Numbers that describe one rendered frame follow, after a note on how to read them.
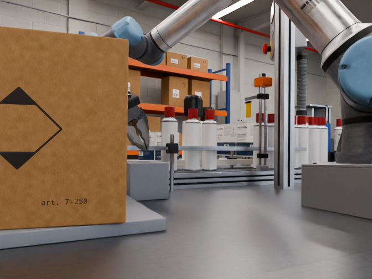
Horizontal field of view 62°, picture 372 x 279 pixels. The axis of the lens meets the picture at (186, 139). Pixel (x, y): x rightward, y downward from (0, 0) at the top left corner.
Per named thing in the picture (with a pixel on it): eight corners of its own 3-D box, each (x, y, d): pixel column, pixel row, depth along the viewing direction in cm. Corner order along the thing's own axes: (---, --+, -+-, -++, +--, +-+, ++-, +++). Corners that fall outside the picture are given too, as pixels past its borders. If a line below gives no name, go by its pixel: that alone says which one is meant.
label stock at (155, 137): (144, 160, 164) (144, 133, 165) (181, 161, 162) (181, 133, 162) (133, 162, 144) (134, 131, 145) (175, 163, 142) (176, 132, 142)
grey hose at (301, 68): (301, 115, 111) (301, 57, 112) (309, 114, 108) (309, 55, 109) (293, 115, 110) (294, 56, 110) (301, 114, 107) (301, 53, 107)
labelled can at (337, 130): (339, 166, 135) (339, 119, 135) (350, 167, 130) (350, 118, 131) (330, 166, 133) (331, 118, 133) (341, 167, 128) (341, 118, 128)
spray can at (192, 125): (195, 170, 106) (196, 110, 106) (202, 171, 101) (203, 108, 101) (181, 170, 104) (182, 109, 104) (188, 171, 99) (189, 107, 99)
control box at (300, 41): (297, 61, 116) (297, 10, 116) (306, 46, 99) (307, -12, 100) (269, 62, 118) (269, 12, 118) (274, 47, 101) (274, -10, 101)
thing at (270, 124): (272, 168, 119) (272, 114, 119) (282, 169, 114) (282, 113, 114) (261, 168, 116) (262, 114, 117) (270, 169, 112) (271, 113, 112)
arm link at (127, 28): (146, 24, 90) (118, 44, 94) (122, 9, 80) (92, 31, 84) (155, 47, 88) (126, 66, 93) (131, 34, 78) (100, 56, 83)
